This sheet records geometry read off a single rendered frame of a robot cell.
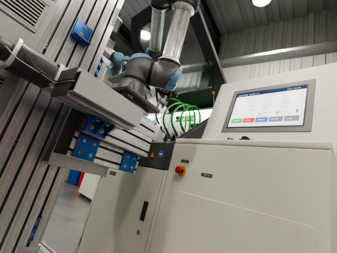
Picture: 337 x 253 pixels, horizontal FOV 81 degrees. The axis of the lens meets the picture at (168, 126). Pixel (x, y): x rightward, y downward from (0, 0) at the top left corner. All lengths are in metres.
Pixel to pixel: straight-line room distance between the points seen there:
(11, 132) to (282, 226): 0.96
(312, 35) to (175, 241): 6.52
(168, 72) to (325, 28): 6.35
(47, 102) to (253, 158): 0.84
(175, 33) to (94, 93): 0.56
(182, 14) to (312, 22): 6.36
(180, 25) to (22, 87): 0.70
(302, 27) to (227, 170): 6.51
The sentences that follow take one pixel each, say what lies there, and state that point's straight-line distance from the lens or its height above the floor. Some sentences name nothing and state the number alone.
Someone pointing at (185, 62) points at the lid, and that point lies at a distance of 1.73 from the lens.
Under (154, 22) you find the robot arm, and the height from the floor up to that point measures 1.53.
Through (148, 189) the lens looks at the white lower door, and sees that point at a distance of 1.20.
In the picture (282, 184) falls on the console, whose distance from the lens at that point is 0.84.
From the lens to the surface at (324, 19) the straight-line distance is 7.29.
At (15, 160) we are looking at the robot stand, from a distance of 0.86.
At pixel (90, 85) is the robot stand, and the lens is 0.60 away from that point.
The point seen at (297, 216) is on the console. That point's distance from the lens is 0.82.
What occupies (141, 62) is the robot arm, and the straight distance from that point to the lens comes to 0.97.
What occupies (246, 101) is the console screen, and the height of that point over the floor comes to 1.34.
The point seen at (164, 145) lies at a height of 0.93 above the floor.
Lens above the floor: 0.71
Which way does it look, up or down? 16 degrees up
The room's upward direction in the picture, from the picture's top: 14 degrees clockwise
